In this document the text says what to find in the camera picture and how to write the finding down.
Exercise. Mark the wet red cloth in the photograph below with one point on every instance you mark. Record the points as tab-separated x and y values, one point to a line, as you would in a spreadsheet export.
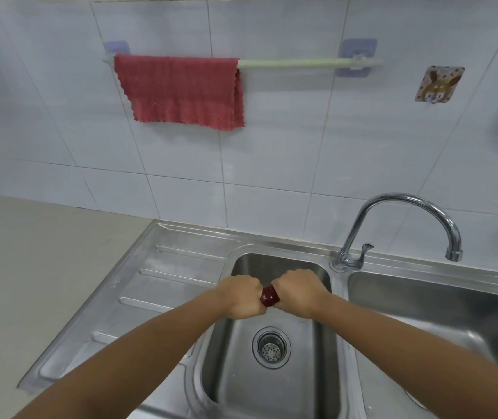
270	295

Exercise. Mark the pale green towel bar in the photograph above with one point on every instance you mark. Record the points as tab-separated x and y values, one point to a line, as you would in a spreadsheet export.
310	63

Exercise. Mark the person's left hand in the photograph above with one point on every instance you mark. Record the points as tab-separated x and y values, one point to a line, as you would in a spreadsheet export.
239	295

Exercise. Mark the person's right forearm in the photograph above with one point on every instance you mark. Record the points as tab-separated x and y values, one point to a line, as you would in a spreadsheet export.
410	349

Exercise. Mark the chrome gooseneck faucet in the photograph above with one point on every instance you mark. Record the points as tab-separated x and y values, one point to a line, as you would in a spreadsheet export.
406	205

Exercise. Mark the round sink drain strainer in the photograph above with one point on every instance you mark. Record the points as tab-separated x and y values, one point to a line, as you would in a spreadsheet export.
271	347

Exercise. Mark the stainless steel double sink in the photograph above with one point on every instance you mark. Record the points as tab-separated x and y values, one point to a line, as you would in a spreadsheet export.
275	327

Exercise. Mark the person's right hand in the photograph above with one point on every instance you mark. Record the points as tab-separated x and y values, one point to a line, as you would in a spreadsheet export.
297	292

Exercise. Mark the cartoon animal wall hook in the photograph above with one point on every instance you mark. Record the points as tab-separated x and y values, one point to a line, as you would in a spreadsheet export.
439	84

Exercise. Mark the person's left forearm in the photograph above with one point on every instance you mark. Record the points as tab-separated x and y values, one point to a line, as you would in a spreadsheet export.
135	357

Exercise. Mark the red dish towel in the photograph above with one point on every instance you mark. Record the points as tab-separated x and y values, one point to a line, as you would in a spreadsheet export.
183	91

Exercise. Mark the person's left fingers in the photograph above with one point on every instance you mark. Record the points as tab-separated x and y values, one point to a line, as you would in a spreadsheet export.
255	301

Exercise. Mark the person's right fingers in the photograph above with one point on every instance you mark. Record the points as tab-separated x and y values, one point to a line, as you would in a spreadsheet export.
280	292

